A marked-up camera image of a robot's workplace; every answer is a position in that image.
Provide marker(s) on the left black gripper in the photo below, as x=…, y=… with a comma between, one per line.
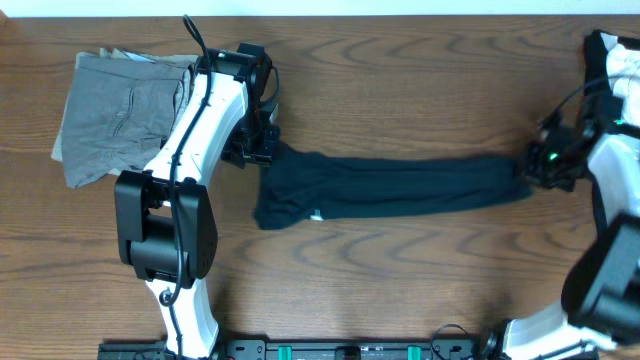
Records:
x=262, y=157

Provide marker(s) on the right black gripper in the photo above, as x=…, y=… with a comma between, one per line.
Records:
x=530, y=168

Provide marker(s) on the dark navy t-shirt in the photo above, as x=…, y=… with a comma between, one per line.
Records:
x=311, y=186

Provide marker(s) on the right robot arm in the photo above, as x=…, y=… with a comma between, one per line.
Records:
x=599, y=305

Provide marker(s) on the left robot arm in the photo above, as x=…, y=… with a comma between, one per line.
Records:
x=165, y=223

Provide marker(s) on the black and white garment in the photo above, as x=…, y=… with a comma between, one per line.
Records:
x=615, y=57

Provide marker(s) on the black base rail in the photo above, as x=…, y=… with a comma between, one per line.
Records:
x=456, y=349

